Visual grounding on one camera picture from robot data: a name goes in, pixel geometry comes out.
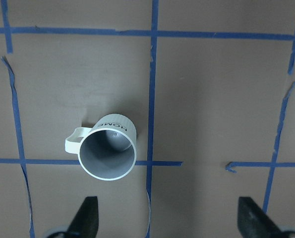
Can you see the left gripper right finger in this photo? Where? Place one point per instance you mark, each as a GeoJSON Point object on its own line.
{"type": "Point", "coordinates": [252, 222]}

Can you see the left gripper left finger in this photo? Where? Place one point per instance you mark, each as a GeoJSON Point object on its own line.
{"type": "Point", "coordinates": [85, 224]}

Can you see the white ribbed mug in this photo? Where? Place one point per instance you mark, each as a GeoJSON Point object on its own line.
{"type": "Point", "coordinates": [107, 151]}

